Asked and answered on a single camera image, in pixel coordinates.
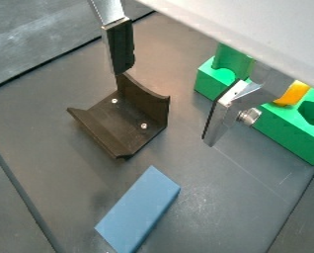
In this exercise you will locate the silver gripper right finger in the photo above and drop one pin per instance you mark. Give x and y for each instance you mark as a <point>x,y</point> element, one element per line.
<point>237,104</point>

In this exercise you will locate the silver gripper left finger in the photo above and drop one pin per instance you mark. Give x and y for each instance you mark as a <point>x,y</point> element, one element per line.
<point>116,32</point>

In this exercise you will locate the blue rectangle block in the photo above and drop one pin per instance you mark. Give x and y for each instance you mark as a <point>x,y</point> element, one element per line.
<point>131,219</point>

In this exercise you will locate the green shape sorter board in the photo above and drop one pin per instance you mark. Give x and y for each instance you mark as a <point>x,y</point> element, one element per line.
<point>289,125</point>

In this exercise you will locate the black curved fixture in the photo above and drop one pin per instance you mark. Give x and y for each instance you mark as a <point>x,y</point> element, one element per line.
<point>126,120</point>

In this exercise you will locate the yellow rounded block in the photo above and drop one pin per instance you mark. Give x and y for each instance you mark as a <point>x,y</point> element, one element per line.
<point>294,93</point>

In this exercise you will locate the green notched block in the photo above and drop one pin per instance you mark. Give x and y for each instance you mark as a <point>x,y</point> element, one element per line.
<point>233,60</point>

